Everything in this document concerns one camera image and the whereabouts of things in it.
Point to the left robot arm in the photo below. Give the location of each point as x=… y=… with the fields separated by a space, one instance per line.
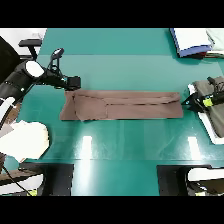
x=20 y=80

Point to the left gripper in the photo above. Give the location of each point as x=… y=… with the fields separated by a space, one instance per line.
x=74 y=83

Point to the brown T-shirt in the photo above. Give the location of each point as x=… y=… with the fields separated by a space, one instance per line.
x=133 y=106

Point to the pale green garment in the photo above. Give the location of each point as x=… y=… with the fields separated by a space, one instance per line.
x=216 y=38

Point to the olive green garment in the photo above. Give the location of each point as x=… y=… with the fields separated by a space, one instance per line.
x=218 y=113

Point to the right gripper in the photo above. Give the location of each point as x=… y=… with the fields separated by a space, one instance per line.
x=203 y=101

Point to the black office chair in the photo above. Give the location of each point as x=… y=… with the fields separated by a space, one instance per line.
x=8 y=60

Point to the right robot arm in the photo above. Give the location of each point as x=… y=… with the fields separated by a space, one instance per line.
x=206 y=180

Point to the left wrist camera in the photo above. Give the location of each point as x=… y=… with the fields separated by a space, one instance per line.
x=56 y=60

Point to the white and blue garment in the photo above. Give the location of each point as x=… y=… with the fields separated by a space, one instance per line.
x=191 y=40

